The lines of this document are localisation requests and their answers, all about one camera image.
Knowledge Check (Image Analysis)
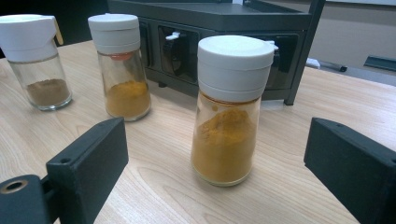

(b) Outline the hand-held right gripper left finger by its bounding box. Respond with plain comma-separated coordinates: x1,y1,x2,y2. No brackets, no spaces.
46,117,130,224

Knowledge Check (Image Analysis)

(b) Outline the glass jar of brown spice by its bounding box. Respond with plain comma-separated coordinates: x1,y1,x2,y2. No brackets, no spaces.
0,13,73,112

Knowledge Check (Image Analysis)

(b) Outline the black marker pen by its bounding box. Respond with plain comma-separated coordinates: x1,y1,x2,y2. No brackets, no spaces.
320,60,348,73

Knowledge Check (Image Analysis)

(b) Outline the dark flat tray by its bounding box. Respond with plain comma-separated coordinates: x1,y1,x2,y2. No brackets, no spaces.
363,54,396,73

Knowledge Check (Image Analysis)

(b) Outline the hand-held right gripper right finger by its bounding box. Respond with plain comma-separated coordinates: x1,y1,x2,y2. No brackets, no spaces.
304,117,396,224

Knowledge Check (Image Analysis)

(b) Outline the black seasoning box, white lever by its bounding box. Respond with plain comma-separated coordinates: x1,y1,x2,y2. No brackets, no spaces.
138,21,151,68
261,33,301,91
158,25,200,84

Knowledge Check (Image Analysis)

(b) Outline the dark grey seasoning rack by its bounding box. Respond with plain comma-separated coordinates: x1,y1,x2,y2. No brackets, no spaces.
106,0,327,106

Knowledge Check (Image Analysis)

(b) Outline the glass jar of orange spice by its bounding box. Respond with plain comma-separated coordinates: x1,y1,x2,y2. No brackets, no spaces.
190,35,279,188

